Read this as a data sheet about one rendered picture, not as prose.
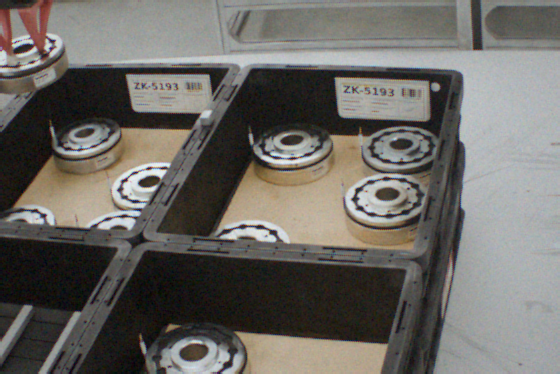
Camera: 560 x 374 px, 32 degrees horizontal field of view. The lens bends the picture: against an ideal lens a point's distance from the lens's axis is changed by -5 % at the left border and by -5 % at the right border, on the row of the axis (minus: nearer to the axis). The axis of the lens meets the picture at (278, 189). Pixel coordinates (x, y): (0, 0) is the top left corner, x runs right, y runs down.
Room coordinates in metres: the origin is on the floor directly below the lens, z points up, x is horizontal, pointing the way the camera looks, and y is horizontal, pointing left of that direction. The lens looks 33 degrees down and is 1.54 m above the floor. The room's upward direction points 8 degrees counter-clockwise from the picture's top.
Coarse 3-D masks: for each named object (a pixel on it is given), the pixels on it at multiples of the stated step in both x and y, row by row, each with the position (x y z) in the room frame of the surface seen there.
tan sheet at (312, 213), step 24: (336, 144) 1.16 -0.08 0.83; (336, 168) 1.10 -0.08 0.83; (360, 168) 1.09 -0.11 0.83; (240, 192) 1.08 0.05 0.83; (264, 192) 1.07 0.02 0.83; (288, 192) 1.06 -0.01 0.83; (312, 192) 1.05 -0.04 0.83; (336, 192) 1.05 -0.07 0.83; (240, 216) 1.02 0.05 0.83; (264, 216) 1.02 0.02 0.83; (288, 216) 1.01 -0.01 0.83; (312, 216) 1.00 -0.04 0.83; (336, 216) 1.00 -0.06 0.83; (312, 240) 0.95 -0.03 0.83; (336, 240) 0.95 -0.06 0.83
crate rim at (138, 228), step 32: (96, 64) 1.31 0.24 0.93; (128, 64) 1.29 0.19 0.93; (160, 64) 1.27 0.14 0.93; (192, 64) 1.26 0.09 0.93; (224, 64) 1.24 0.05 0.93; (32, 96) 1.24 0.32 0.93; (0, 128) 1.16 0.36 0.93; (192, 128) 1.08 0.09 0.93; (160, 192) 0.94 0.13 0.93; (0, 224) 0.92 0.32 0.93; (32, 224) 0.91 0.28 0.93
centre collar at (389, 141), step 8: (392, 136) 1.10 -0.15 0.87; (400, 136) 1.10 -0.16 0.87; (408, 136) 1.10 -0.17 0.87; (384, 144) 1.08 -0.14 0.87; (392, 144) 1.09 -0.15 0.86; (416, 144) 1.07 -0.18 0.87; (392, 152) 1.06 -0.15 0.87; (400, 152) 1.06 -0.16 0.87; (408, 152) 1.06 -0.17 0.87; (416, 152) 1.06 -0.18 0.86
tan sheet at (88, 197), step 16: (128, 128) 1.28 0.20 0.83; (128, 144) 1.24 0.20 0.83; (144, 144) 1.23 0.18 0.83; (160, 144) 1.22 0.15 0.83; (176, 144) 1.22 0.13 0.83; (128, 160) 1.19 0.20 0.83; (144, 160) 1.19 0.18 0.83; (160, 160) 1.18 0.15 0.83; (48, 176) 1.18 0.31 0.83; (64, 176) 1.17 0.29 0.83; (80, 176) 1.17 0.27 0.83; (96, 176) 1.16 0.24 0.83; (112, 176) 1.16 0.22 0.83; (32, 192) 1.14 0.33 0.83; (48, 192) 1.14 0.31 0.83; (64, 192) 1.13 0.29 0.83; (80, 192) 1.13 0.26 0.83; (96, 192) 1.12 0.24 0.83; (48, 208) 1.10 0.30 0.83; (64, 208) 1.09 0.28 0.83; (80, 208) 1.09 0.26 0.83; (96, 208) 1.08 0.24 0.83; (112, 208) 1.08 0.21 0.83; (64, 224) 1.06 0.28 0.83; (80, 224) 1.05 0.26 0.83
